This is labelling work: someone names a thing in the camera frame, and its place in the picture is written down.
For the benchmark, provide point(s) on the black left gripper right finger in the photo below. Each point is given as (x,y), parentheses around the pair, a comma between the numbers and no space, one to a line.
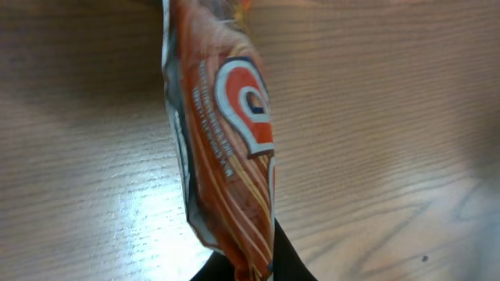
(287,265)

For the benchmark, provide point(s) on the orange Top chocolate bar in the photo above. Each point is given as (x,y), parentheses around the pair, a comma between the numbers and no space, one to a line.
(220,112)

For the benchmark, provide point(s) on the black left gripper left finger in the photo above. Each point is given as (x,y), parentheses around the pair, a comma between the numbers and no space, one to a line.
(216,268)

